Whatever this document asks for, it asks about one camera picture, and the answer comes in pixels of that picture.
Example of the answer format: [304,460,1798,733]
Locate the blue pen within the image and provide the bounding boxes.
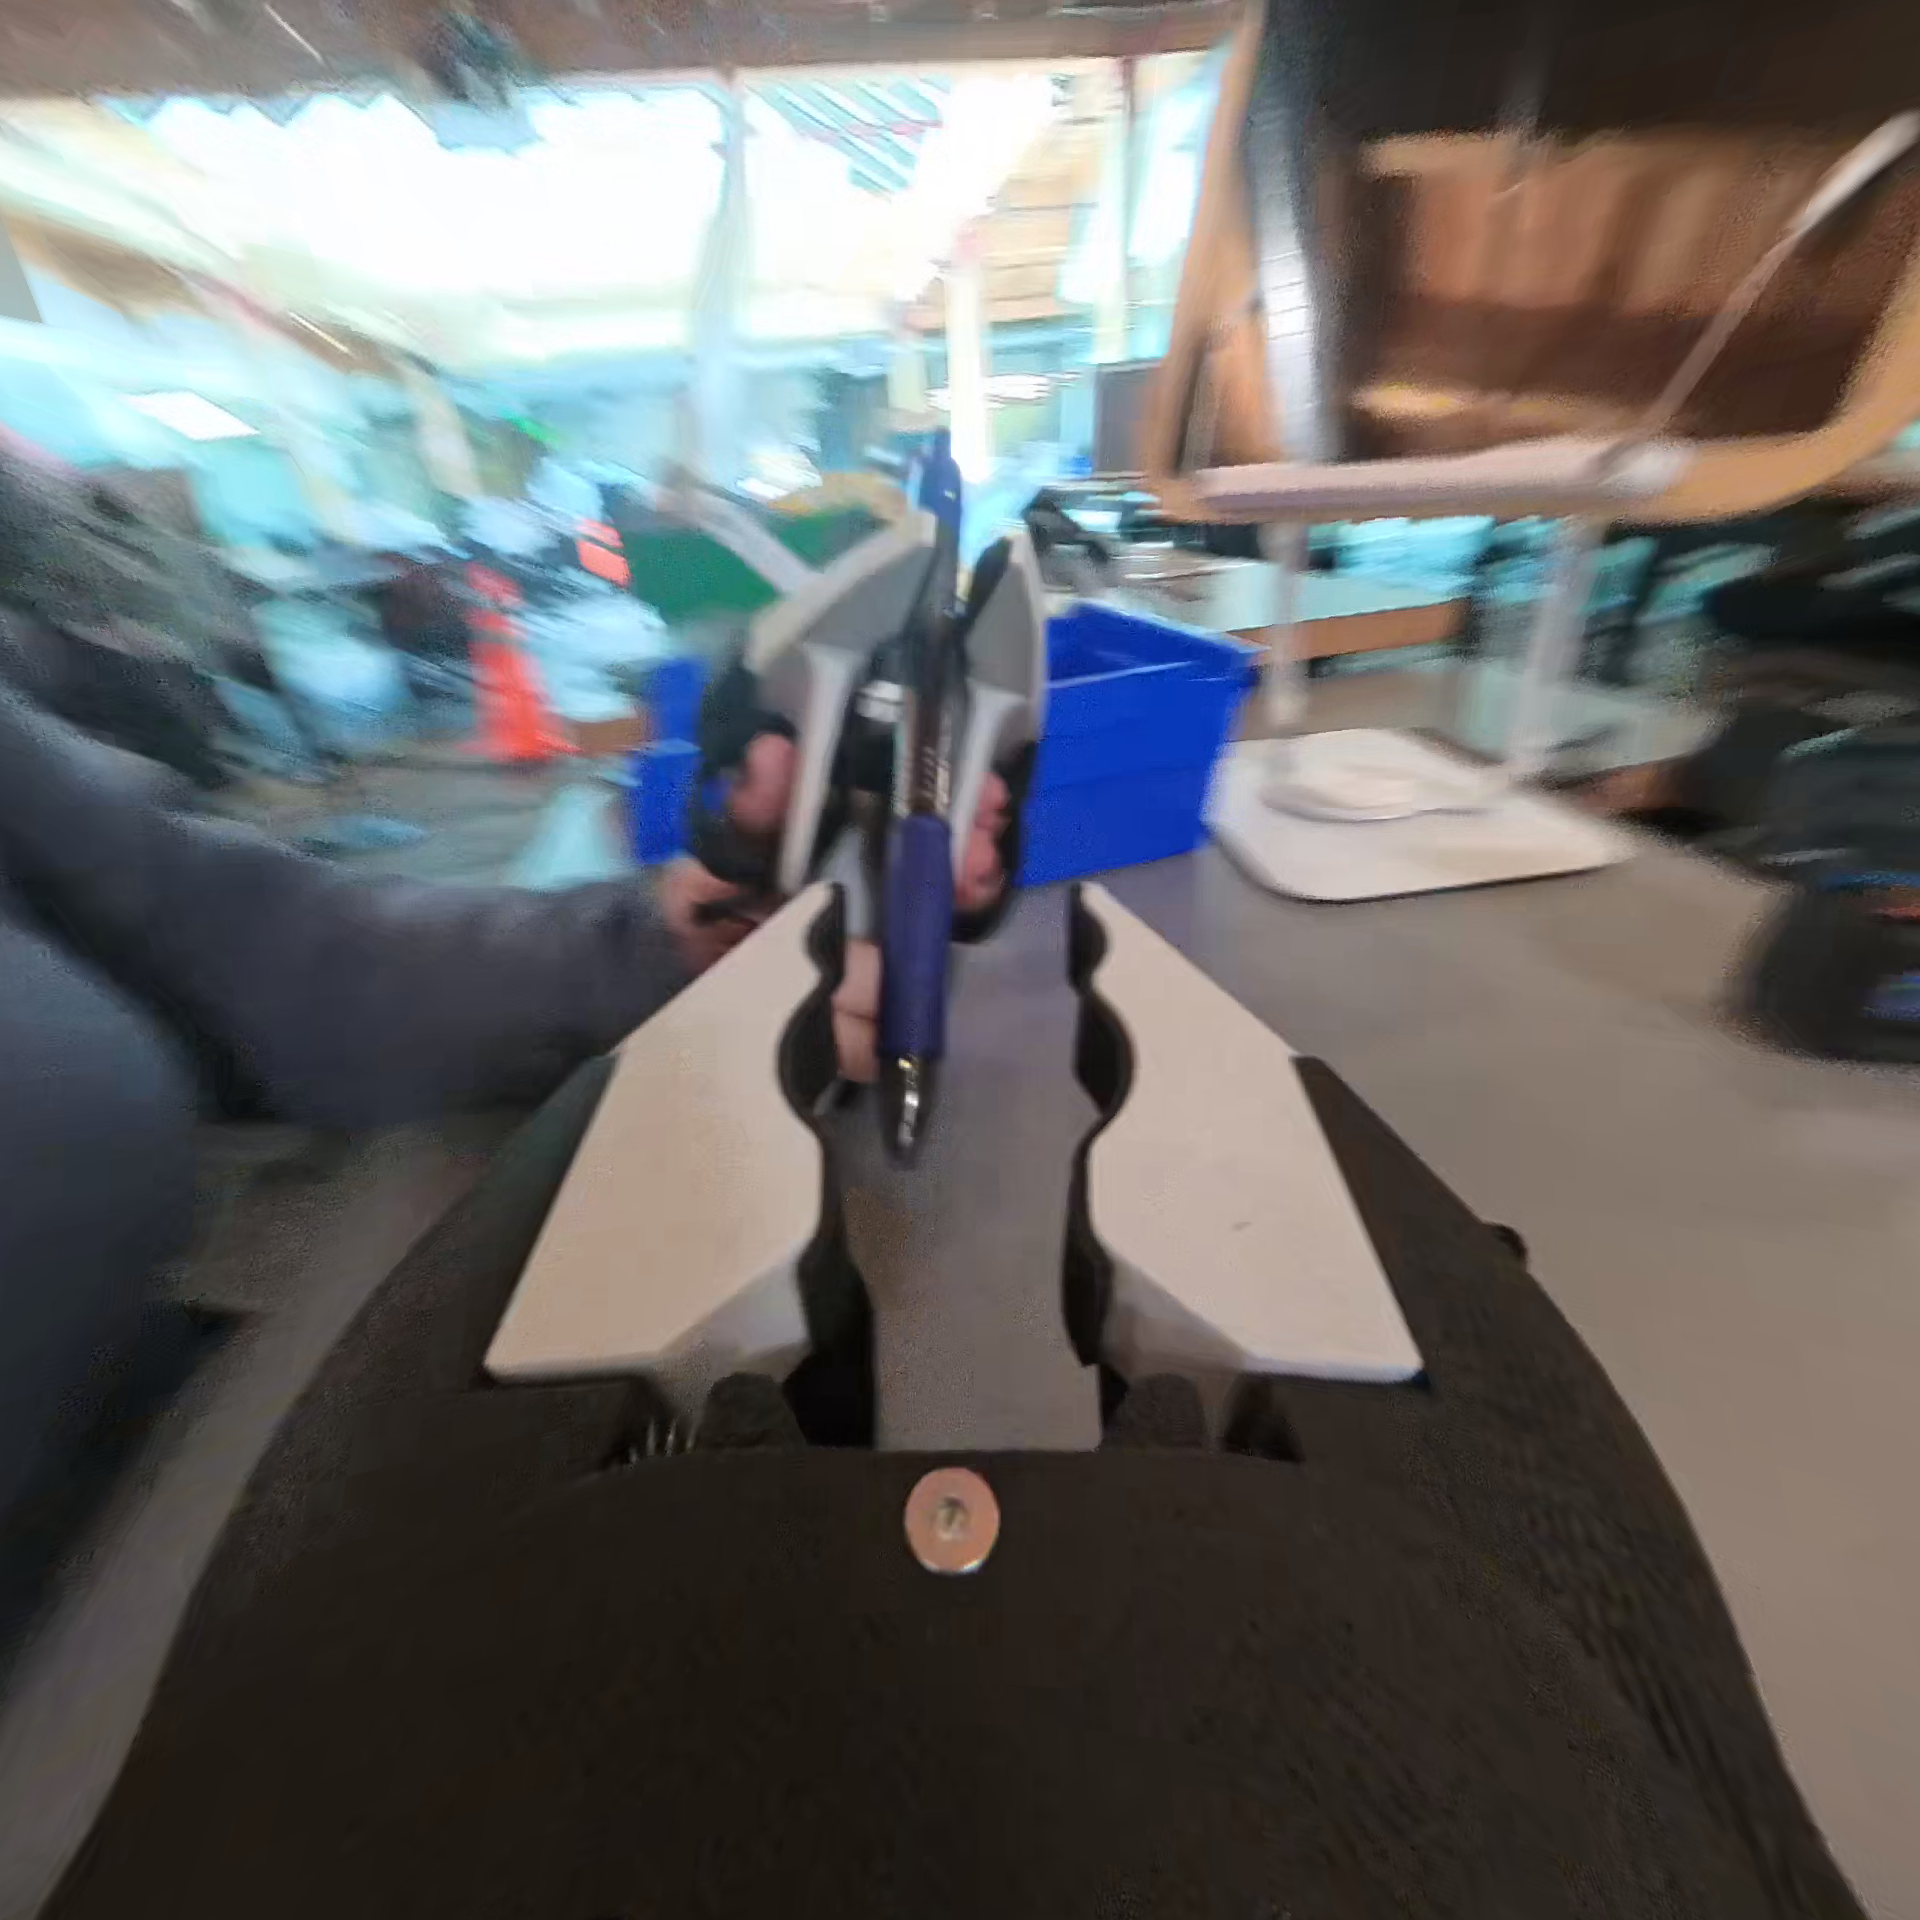
[875,430,973,1169]

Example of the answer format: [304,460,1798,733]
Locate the person's left forearm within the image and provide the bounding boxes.
[0,684,714,1143]

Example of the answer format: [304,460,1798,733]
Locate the black charger case with display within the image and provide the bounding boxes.
[1721,706,1920,1071]

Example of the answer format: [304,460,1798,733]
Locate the wood framed mirror with stand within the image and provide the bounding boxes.
[1138,0,1920,904]

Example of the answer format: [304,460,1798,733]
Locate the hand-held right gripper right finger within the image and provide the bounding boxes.
[1056,878,1426,1387]

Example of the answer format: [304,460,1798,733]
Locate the blue plastic bin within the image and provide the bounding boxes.
[1015,601,1261,893]

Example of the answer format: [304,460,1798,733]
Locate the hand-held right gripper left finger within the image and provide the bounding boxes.
[480,878,878,1387]

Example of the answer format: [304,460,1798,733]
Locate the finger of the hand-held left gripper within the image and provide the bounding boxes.
[950,535,1053,843]
[741,527,939,895]

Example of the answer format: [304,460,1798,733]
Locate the orange traffic cone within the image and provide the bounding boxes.
[462,562,578,767]

